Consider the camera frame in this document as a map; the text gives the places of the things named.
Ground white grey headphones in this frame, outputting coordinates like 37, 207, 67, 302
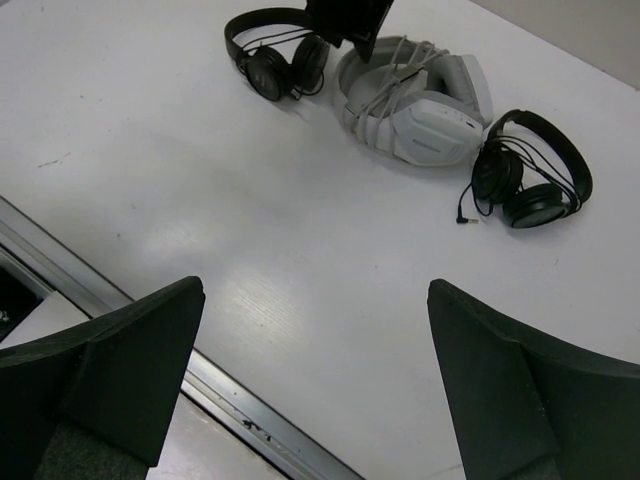
333, 36, 494, 167

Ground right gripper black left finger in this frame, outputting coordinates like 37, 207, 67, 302
1, 276, 205, 479

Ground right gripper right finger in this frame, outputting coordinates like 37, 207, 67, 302
427, 279, 639, 479

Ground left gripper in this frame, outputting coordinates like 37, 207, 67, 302
305, 0, 394, 63

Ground aluminium rail front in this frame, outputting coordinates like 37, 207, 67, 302
1, 201, 355, 479

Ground black headphones right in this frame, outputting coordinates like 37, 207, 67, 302
461, 109, 594, 229

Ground black headphones left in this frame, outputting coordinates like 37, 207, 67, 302
224, 7, 330, 102

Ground black headphones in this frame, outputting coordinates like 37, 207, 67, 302
224, 7, 330, 102
461, 109, 594, 229

